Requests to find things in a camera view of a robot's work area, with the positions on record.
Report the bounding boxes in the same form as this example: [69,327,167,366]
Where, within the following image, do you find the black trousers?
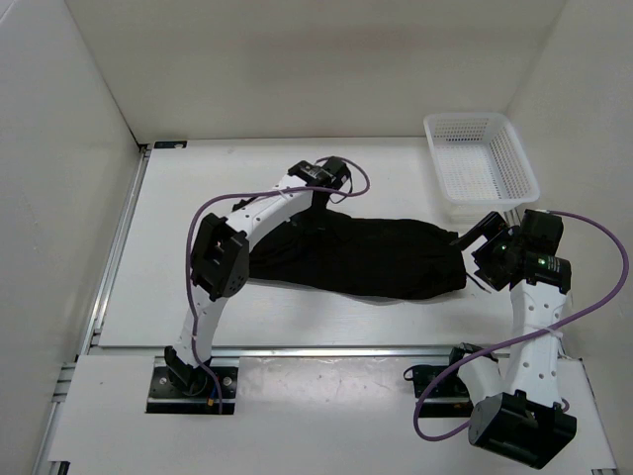
[249,209,467,300]

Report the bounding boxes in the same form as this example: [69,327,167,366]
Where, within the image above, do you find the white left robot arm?
[164,156,351,397]

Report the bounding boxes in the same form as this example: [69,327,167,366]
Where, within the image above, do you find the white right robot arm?
[444,210,577,469]

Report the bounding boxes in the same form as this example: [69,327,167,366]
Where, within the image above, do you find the white perforated plastic basket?
[423,112,540,224]

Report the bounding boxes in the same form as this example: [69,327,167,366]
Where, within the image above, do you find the aluminium right side rail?
[502,207,566,357]

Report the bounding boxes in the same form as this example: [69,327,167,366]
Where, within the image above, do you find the aluminium rail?
[502,207,566,357]
[93,343,565,362]
[74,144,152,361]

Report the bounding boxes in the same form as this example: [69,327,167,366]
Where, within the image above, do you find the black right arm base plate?
[403,364,511,420]

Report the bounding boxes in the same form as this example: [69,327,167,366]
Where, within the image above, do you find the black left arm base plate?
[145,363,238,416]

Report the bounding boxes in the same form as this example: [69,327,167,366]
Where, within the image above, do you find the aluminium front rail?
[93,343,565,362]

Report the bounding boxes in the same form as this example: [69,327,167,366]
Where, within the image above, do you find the aluminium left side rail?
[74,144,152,361]

